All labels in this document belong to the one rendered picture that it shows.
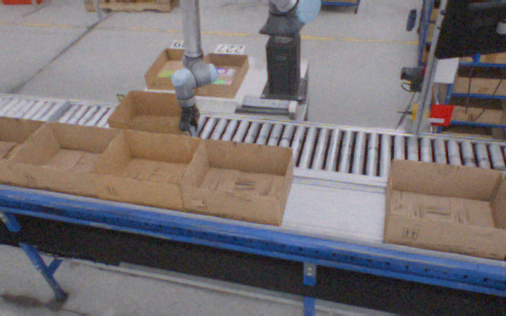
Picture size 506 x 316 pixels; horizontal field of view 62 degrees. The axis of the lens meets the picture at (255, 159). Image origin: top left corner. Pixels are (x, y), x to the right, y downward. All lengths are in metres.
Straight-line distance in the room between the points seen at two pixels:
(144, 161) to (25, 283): 1.30
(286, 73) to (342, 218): 1.10
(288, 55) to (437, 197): 1.15
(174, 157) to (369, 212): 0.89
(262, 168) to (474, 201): 0.86
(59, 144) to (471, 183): 1.86
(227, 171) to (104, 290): 1.22
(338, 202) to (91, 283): 1.66
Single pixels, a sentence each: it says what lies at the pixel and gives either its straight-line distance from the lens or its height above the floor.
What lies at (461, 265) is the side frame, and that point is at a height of 0.91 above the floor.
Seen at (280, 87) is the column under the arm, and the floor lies 0.81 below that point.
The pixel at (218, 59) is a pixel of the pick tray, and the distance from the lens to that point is 2.95.
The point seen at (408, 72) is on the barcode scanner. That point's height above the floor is 1.09.
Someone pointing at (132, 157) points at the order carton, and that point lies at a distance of 2.09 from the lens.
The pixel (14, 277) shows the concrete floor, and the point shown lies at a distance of 3.09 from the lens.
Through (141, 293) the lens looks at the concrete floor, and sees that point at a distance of 2.67.
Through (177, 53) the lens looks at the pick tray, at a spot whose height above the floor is 0.81.
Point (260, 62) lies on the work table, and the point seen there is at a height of 0.75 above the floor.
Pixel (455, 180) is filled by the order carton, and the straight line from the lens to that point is 1.80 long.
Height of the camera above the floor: 2.16
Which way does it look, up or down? 41 degrees down
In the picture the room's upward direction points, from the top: 5 degrees counter-clockwise
